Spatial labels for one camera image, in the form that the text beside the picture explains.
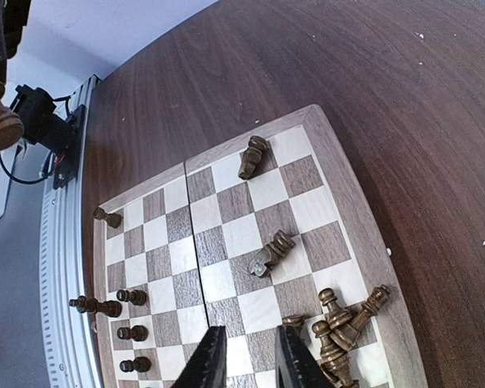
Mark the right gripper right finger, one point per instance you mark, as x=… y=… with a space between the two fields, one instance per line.
x=295 y=366

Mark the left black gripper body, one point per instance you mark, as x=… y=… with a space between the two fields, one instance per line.
x=13 y=18

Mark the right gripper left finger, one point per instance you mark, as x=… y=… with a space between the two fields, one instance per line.
x=207 y=366

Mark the dark pawn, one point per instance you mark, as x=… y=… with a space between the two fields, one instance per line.
x=137 y=333
x=140 y=364
x=136 y=297

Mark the dark rook chess piece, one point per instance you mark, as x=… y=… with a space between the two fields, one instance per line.
x=264 y=261

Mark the dark tall chess piece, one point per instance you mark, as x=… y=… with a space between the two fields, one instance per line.
x=84 y=305

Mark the wooden chess board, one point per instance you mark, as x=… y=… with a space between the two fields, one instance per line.
x=188 y=235

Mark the dark pawn chess piece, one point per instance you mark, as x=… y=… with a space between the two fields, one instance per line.
x=113 y=220

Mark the pile of dark chess pieces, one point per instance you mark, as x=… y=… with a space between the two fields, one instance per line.
x=339 y=333

